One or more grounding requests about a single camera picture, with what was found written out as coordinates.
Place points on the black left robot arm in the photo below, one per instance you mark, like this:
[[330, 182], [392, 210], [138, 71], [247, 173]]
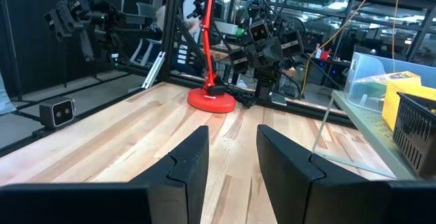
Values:
[[265, 81]]

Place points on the silver aluminium profile piece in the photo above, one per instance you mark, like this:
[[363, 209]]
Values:
[[153, 70]]

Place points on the small red box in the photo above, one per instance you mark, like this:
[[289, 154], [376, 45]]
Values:
[[323, 54]]

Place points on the small black stereo camera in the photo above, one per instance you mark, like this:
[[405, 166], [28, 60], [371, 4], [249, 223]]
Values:
[[58, 112]]

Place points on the red desk lamp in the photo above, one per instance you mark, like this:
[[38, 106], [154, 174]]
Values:
[[211, 101]]

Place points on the person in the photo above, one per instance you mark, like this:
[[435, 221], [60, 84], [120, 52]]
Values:
[[161, 16]]

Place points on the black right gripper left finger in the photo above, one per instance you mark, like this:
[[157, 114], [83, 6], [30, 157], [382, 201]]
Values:
[[119, 203]]

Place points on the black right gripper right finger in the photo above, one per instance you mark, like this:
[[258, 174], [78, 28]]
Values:
[[323, 200]]

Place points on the black slotted plastic basket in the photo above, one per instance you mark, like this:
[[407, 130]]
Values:
[[415, 132]]

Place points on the clear plastic container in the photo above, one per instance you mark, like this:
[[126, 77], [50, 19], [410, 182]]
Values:
[[357, 77]]

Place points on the green perforated metal shelf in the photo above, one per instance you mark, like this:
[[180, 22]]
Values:
[[368, 125]]

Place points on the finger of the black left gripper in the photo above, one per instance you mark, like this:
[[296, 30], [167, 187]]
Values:
[[256, 58], [274, 54]]

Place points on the black aluminium rig frame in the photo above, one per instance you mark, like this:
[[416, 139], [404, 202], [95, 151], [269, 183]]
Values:
[[170, 30]]

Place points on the grey mounting plate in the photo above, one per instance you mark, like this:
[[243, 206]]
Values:
[[279, 99]]

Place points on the grey office chair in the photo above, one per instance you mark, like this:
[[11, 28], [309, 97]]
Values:
[[146, 47]]

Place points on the yellow slotted plastic basket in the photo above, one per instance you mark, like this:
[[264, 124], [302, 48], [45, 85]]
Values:
[[408, 105]]

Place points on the black drawer cabinet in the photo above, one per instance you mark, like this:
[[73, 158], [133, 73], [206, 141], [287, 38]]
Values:
[[190, 60]]

